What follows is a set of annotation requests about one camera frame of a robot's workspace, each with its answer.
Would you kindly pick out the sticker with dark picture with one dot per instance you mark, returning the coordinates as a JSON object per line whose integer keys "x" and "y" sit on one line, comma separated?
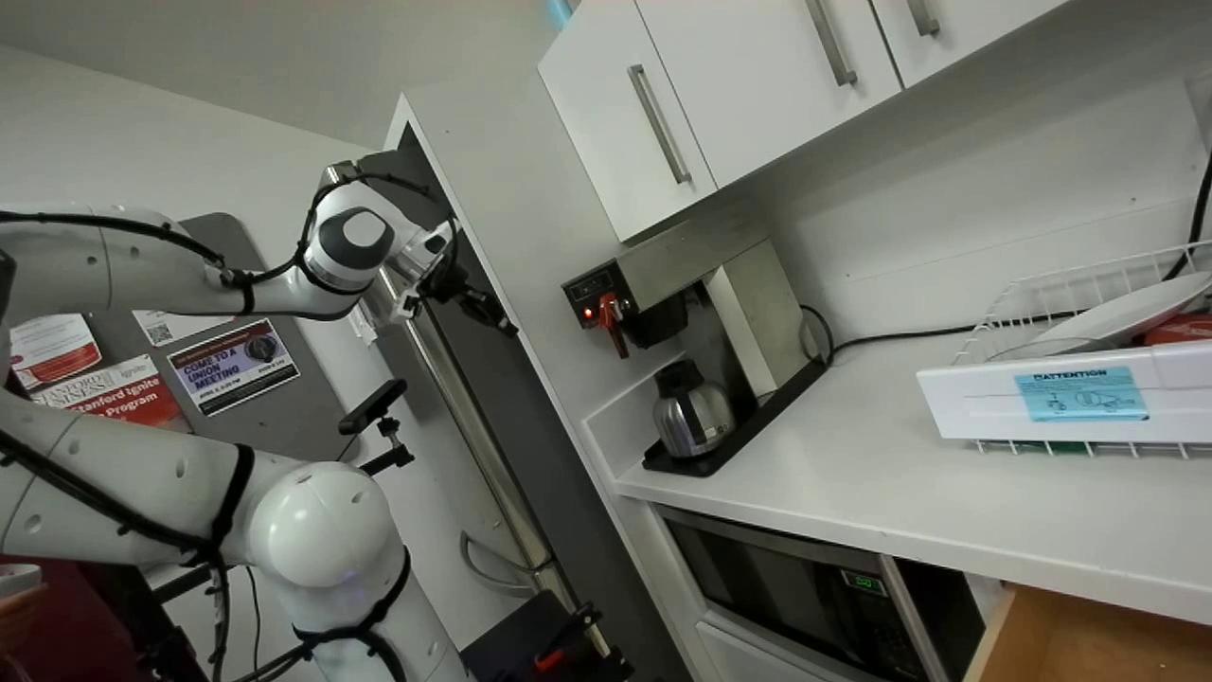
{"x": 231, "y": 363}

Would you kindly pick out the steel coffee carafe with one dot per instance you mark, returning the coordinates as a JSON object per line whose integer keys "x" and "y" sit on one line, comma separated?
{"x": 695, "y": 419}

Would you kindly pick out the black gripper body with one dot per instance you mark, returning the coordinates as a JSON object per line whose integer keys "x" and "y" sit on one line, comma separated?
{"x": 451, "y": 270}

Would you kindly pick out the black and steel coffee maker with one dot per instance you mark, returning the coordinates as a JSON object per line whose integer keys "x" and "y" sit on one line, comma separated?
{"x": 760, "y": 314}

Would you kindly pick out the black diagonal pole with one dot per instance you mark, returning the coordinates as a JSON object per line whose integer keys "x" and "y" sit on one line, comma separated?
{"x": 152, "y": 629}

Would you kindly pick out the built-in black microwave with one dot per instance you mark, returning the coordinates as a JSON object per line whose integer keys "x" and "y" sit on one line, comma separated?
{"x": 780, "y": 593}

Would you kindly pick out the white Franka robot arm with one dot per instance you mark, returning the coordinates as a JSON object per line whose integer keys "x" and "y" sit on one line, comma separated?
{"x": 136, "y": 477}

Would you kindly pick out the red warning sign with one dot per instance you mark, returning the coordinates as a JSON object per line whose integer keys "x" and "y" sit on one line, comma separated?
{"x": 113, "y": 399}

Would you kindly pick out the white drawer front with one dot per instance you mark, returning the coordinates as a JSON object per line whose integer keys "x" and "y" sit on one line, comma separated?
{"x": 743, "y": 658}

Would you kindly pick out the brown wooden cabinet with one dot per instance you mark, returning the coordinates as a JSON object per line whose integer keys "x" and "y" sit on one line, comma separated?
{"x": 1084, "y": 644}

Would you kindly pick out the white wall cabinet door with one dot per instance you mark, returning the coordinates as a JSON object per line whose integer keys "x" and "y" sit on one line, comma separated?
{"x": 978, "y": 25}
{"x": 743, "y": 87}
{"x": 582, "y": 87}

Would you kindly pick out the white and red sign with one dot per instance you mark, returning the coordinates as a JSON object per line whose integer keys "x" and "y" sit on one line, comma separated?
{"x": 49, "y": 355}

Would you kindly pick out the dark red bulky object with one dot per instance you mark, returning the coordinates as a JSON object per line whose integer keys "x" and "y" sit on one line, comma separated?
{"x": 49, "y": 629}

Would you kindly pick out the black equipment box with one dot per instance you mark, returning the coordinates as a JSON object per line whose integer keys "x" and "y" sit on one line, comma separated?
{"x": 530, "y": 648}

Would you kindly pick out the white paper with QR code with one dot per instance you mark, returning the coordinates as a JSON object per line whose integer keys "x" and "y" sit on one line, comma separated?
{"x": 164, "y": 328}

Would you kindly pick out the small red item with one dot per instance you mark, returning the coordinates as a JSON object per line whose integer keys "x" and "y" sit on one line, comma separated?
{"x": 1177, "y": 328}

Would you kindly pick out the white plate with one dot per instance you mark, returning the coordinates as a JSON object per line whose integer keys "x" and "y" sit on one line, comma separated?
{"x": 1109, "y": 314}

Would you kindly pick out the black clamp knob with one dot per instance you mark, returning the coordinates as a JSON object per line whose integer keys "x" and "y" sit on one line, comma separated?
{"x": 385, "y": 456}

